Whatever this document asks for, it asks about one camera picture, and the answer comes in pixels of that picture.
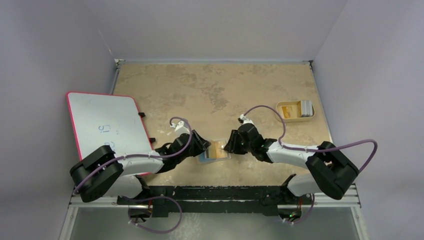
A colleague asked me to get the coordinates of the beige leather card holder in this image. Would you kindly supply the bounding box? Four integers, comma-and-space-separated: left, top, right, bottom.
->
198, 139, 232, 164

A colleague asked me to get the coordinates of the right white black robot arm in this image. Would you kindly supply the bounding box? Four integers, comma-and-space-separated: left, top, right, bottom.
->
223, 123, 360, 204

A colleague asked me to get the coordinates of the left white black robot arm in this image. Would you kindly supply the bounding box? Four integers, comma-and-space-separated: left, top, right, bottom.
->
69, 130, 212, 205

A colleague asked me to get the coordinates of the cream oval tray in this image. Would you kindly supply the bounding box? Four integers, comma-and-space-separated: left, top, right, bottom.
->
275, 100, 316, 123

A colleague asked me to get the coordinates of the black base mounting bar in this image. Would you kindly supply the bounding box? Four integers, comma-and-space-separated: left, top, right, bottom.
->
116, 182, 313, 220

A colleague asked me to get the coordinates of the white pink-framed whiteboard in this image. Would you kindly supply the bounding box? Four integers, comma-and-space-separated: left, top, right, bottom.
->
66, 92, 153, 159

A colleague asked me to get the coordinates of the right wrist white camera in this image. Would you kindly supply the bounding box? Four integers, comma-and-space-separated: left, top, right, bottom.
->
238, 114, 254, 125

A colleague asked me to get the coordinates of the wrist white camera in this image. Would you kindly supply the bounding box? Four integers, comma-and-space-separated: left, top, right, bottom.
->
238, 114, 254, 125
170, 120, 190, 136

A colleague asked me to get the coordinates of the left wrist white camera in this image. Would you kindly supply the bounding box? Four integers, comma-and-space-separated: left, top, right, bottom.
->
170, 120, 190, 136

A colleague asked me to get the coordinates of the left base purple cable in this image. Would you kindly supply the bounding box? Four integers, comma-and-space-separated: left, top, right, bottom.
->
127, 195, 185, 235

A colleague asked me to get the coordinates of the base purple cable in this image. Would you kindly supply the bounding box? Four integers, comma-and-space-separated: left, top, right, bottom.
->
281, 193, 316, 226
127, 195, 185, 235

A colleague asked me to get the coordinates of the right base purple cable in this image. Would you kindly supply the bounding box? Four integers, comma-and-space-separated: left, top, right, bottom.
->
281, 193, 316, 226

